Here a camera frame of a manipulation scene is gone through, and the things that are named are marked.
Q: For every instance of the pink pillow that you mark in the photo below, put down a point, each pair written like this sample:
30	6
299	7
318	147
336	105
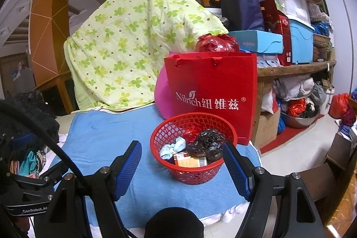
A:
161	95

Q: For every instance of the red gift box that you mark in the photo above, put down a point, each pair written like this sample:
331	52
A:
281	31

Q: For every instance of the orange wooden pillar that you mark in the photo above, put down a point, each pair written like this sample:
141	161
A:
47	17

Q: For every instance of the white plastic bag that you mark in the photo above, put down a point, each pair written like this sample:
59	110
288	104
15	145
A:
292	86

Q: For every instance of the blue towel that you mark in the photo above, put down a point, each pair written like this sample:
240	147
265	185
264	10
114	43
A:
156	199

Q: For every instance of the light blue shoe box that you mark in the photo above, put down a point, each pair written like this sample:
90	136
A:
259	42

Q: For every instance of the metal basin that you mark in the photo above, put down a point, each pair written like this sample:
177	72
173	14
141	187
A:
298	121

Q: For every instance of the wooden door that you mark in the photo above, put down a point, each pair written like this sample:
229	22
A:
11	76

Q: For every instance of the curved wooden shelf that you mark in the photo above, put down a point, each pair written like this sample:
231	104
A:
295	69

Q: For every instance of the wicker basket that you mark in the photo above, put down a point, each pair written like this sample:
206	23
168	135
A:
320	40

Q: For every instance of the green floral quilt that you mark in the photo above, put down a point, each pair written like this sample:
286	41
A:
125	45

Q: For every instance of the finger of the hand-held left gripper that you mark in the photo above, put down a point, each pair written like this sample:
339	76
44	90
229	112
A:
57	172

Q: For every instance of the red paper bag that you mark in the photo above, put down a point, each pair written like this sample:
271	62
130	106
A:
209	81

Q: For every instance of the brown cardboard box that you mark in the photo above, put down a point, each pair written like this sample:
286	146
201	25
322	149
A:
340	148

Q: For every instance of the small white-blue wrapper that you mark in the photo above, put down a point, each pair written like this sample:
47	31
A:
171	147

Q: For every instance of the black plastic bag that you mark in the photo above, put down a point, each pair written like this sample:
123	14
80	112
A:
209	146

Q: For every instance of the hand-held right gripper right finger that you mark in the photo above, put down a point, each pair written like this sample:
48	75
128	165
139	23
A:
237	171

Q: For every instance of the red floor mat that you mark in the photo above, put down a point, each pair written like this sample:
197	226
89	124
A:
279	139

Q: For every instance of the navy tote bag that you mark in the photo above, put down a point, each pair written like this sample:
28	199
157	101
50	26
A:
242	6

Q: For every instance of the teal cloth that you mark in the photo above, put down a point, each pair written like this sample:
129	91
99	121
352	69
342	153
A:
28	164

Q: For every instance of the orange red plastic bag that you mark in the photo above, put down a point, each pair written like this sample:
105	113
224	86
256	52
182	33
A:
339	105

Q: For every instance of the red and white medicine box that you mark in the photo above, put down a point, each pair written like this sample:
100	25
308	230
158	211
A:
189	162

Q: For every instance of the blue plastic storage bin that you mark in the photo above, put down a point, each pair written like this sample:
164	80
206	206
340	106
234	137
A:
301	42

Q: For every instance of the red plastic basket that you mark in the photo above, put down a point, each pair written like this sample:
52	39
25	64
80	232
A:
192	175

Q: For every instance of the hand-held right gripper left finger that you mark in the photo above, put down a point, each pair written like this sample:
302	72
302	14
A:
129	168

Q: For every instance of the dark wooden cabinet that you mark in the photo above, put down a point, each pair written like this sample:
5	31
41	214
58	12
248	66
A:
64	93

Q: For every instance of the orange red wrapper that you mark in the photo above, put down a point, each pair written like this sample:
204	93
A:
192	134

